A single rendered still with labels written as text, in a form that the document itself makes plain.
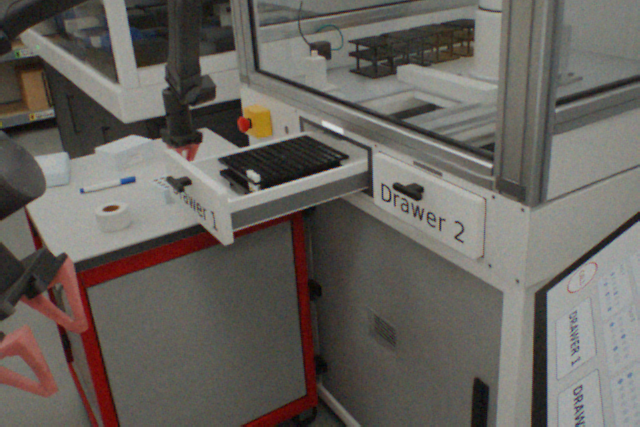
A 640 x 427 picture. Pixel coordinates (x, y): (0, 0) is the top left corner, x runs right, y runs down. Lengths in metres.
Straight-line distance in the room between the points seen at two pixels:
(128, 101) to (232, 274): 0.74
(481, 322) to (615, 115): 0.43
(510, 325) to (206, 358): 0.79
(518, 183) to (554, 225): 0.11
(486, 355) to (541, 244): 0.28
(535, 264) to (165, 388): 0.94
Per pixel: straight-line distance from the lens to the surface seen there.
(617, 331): 0.62
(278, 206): 1.25
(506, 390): 1.26
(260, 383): 1.78
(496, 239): 1.11
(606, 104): 1.11
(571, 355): 0.65
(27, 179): 0.61
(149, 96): 2.09
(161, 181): 1.61
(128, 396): 1.63
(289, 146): 1.44
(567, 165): 1.07
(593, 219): 1.18
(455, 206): 1.13
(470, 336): 1.28
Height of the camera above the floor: 1.39
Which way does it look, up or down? 24 degrees down
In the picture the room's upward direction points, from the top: 4 degrees counter-clockwise
